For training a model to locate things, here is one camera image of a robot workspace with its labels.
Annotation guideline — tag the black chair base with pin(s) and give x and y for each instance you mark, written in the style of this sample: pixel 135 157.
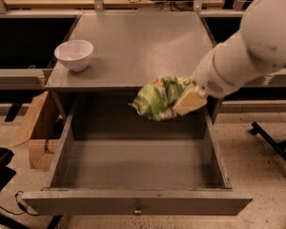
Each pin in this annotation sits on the black chair base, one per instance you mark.
pixel 6 174

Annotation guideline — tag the metal drawer knob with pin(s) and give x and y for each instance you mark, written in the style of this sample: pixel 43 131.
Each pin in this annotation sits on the metal drawer knob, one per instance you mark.
pixel 137 210

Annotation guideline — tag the white ceramic bowl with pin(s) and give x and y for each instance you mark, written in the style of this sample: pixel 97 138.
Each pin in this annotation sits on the white ceramic bowl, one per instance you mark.
pixel 74 55

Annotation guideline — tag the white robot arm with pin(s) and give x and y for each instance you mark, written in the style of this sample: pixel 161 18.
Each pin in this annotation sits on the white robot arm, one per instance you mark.
pixel 256 49

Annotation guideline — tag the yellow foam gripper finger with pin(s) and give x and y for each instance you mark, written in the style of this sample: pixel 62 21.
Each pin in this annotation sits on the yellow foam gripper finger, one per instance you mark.
pixel 192 99

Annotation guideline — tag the grey cabinet counter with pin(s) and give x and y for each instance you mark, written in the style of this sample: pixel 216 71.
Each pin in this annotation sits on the grey cabinet counter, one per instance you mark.
pixel 130 48

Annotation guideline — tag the open grey drawer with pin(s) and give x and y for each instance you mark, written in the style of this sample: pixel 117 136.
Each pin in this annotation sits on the open grey drawer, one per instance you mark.
pixel 109 158

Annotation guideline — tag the cardboard box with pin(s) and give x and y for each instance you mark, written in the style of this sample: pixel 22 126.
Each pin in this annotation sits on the cardboard box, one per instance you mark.
pixel 37 129

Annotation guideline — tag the green jalapeno chip bag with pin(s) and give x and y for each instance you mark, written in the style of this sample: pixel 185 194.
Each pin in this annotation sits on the green jalapeno chip bag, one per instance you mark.
pixel 155 100

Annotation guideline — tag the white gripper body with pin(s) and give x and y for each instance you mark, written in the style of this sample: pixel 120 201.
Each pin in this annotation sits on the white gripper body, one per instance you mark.
pixel 207 76

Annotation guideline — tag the black stand leg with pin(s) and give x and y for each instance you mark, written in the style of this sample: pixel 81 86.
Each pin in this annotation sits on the black stand leg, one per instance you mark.
pixel 279 147

